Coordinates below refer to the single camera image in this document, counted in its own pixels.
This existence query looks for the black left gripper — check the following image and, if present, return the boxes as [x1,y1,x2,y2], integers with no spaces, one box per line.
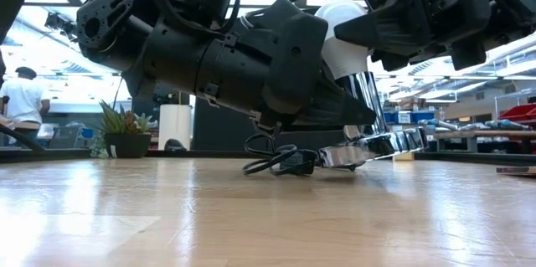
[120,0,378,134]

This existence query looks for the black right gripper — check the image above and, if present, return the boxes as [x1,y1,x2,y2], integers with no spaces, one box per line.
[332,0,492,73]

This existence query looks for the white lightbulb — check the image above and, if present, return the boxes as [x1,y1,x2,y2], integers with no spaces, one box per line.
[313,0,372,80]

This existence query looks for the chrome lamp base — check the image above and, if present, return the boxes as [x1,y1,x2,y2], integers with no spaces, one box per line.
[317,70,430,172]

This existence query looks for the blue storage bin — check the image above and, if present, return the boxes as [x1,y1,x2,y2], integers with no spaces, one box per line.
[383,110,436,125]

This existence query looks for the wooden workbench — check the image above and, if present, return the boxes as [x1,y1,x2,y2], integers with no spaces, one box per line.
[434,130,536,154]

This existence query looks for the red storage bin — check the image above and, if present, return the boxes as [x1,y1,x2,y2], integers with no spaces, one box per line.
[497,103,536,124]

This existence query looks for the black dome-shaped object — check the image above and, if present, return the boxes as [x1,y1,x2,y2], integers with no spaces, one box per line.
[163,138,188,152]

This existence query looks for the landscape art book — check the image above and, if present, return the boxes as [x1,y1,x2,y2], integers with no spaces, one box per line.
[496,165,536,177]

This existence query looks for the potted succulent plant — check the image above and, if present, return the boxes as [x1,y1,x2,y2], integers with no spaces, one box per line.
[89,99,155,160]

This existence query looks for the person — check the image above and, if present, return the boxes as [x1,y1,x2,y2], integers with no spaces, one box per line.
[0,65,52,145]

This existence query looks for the black aluminium frame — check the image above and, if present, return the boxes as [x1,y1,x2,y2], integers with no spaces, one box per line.
[0,147,536,166]

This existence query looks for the black lamp power cable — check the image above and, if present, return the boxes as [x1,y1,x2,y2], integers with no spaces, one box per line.
[241,121,322,177]

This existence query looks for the black cable conduit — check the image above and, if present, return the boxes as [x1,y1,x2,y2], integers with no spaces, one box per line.
[0,123,46,154]

